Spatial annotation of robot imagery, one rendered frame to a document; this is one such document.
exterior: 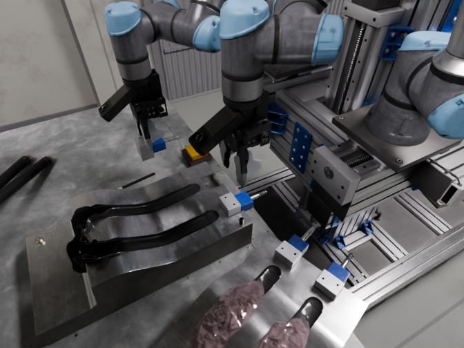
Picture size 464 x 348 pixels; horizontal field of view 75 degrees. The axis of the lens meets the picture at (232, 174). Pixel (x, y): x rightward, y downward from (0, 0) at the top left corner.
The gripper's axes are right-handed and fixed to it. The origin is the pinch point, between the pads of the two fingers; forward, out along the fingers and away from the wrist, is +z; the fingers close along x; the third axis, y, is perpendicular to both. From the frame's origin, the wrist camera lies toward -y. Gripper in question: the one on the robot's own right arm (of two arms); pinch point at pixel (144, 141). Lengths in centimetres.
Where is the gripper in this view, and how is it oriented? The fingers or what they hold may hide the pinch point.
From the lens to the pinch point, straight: 91.6
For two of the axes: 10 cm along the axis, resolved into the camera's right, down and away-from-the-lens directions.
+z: 0.0, 7.1, 7.0
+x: -5.0, -6.1, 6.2
